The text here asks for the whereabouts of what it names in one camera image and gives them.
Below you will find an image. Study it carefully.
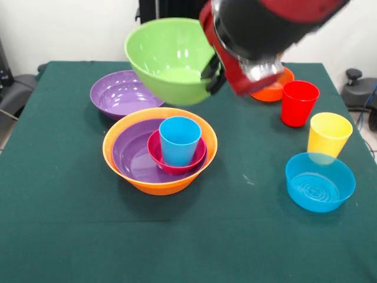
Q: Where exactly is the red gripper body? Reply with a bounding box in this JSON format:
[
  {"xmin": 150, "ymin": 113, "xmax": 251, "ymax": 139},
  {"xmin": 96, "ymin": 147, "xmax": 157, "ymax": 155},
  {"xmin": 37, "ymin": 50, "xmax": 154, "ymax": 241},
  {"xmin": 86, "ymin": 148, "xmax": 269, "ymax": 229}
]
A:
[{"xmin": 199, "ymin": 0, "xmax": 286, "ymax": 97}]

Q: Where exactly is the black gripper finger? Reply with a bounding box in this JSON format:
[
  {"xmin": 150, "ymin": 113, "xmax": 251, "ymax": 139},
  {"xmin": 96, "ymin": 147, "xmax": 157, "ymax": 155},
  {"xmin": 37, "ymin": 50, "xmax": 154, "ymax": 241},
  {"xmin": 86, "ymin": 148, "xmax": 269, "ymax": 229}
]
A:
[
  {"xmin": 200, "ymin": 54, "xmax": 221, "ymax": 83},
  {"xmin": 205, "ymin": 72, "xmax": 227, "ymax": 96}
]

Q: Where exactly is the green plastic bowl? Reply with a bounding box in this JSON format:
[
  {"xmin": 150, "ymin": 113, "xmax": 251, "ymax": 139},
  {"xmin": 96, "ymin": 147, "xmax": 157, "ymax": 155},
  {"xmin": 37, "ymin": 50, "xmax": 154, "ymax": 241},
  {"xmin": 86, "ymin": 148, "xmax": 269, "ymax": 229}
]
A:
[{"xmin": 124, "ymin": 17, "xmax": 222, "ymax": 107}]

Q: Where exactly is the blue plastic cup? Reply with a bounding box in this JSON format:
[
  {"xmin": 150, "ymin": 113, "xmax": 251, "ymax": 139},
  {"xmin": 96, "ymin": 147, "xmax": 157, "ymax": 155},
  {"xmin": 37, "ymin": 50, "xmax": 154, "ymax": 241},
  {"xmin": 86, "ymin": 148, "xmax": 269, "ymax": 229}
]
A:
[{"xmin": 158, "ymin": 116, "xmax": 203, "ymax": 167}]

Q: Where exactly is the pink plastic bowl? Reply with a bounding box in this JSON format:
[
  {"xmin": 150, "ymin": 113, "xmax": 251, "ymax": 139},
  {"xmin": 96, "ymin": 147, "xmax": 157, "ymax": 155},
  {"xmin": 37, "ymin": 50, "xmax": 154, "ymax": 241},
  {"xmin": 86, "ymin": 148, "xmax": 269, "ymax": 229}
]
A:
[{"xmin": 146, "ymin": 129, "xmax": 207, "ymax": 175}]

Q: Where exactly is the purple plastic bowl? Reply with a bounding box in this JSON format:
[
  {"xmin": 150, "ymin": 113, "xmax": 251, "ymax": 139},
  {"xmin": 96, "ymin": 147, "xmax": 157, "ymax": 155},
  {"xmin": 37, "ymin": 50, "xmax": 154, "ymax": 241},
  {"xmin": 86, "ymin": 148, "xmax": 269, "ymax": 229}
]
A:
[
  {"xmin": 90, "ymin": 70, "xmax": 166, "ymax": 121},
  {"xmin": 112, "ymin": 118, "xmax": 209, "ymax": 183}
]

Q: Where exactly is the small red-orange plastic bowl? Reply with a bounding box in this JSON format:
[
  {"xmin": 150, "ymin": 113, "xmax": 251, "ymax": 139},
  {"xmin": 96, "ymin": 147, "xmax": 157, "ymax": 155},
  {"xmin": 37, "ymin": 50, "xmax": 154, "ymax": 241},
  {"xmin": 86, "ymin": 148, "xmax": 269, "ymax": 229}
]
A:
[{"xmin": 249, "ymin": 65, "xmax": 295, "ymax": 103}]

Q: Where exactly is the red plastic cup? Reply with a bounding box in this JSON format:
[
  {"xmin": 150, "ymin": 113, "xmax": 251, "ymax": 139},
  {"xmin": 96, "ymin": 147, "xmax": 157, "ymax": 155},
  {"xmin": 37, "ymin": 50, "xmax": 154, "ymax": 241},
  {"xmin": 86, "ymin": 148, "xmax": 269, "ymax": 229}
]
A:
[{"xmin": 281, "ymin": 80, "xmax": 320, "ymax": 128}]

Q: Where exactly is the yellow plastic cup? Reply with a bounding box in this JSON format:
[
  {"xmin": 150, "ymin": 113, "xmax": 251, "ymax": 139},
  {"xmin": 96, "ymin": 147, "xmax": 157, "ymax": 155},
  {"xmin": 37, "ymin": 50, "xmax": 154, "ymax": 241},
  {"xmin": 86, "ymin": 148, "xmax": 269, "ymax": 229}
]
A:
[{"xmin": 307, "ymin": 112, "xmax": 353, "ymax": 159}]

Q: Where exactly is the large orange plastic bowl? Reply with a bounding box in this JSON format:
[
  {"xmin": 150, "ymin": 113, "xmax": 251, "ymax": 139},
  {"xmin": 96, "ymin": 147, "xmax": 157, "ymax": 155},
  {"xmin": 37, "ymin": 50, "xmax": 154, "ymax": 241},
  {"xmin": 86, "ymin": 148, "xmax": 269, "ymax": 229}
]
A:
[{"xmin": 102, "ymin": 107, "xmax": 219, "ymax": 196}]

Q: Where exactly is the blue plastic bowl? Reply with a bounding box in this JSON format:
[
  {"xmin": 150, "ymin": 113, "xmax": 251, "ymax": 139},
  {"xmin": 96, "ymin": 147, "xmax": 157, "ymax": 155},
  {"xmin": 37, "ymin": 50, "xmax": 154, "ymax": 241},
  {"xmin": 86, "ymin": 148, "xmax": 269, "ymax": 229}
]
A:
[{"xmin": 285, "ymin": 152, "xmax": 356, "ymax": 213}]

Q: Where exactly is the dark green tablecloth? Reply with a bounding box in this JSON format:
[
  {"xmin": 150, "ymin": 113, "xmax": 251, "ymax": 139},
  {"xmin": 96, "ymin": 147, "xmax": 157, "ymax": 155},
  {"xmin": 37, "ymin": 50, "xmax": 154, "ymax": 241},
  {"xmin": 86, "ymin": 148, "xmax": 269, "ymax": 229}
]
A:
[{"xmin": 0, "ymin": 60, "xmax": 377, "ymax": 283}]

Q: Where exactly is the black padded chair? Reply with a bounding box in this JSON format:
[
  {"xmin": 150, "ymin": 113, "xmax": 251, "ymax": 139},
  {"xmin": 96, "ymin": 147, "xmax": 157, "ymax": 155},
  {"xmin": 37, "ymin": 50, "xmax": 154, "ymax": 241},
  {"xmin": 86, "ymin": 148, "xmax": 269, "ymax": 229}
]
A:
[{"xmin": 0, "ymin": 73, "xmax": 39, "ymax": 119}]

